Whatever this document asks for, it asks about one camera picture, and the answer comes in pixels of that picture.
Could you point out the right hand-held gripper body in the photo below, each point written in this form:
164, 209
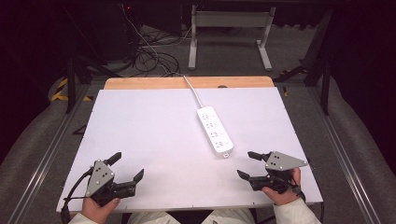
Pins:
281, 162

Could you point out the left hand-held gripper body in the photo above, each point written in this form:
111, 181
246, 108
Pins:
99, 178

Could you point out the person's left hand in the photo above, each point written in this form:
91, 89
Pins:
97, 210

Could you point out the person's right hand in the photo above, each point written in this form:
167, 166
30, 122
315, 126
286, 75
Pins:
281, 196

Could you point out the person's left leg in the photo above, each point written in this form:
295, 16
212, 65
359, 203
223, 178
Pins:
147, 218

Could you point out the person's leg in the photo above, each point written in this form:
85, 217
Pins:
147, 218
229, 217

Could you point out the person's right leg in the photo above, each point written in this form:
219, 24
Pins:
229, 217

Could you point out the white table board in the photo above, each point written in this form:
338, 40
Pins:
149, 130

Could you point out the white power strip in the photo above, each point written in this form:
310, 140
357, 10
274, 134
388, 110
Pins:
214, 130

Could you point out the yellow black floor tape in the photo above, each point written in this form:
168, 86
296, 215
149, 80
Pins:
285, 92
59, 96

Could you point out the wooden table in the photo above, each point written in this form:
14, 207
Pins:
146, 83

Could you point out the black metal stand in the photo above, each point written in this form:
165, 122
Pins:
71, 84
325, 90

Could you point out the black equipment case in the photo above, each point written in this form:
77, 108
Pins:
146, 15

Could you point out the black table bracket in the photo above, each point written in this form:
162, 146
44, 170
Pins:
79, 130

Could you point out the aluminium floor rail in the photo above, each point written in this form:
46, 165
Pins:
342, 155
46, 161

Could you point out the white metal desk frame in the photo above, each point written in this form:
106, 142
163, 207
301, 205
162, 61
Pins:
231, 19

